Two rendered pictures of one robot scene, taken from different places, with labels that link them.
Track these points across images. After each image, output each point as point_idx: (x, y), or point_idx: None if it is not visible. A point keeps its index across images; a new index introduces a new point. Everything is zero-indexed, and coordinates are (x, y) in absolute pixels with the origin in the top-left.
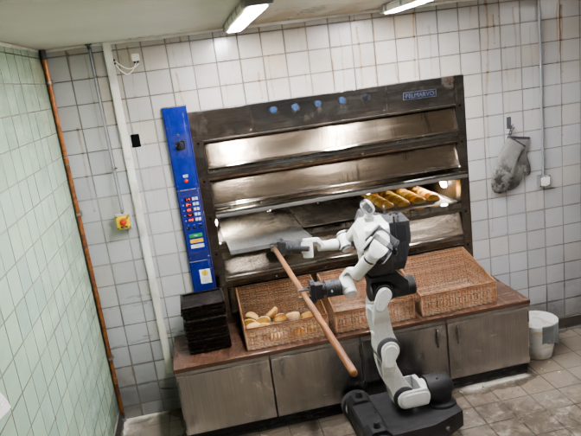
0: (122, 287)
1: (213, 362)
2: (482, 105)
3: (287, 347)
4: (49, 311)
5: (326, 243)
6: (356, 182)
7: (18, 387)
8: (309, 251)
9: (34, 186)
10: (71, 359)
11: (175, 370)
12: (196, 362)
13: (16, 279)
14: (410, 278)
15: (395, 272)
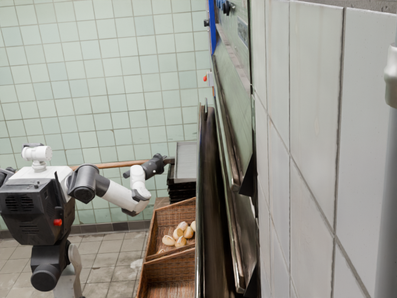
0: None
1: (152, 213)
2: (266, 157)
3: (145, 250)
4: (91, 101)
5: (133, 186)
6: (220, 158)
7: (18, 115)
8: (130, 180)
9: (109, 26)
10: (117, 139)
11: (155, 198)
12: (160, 206)
13: (42, 71)
14: (36, 269)
15: (38, 246)
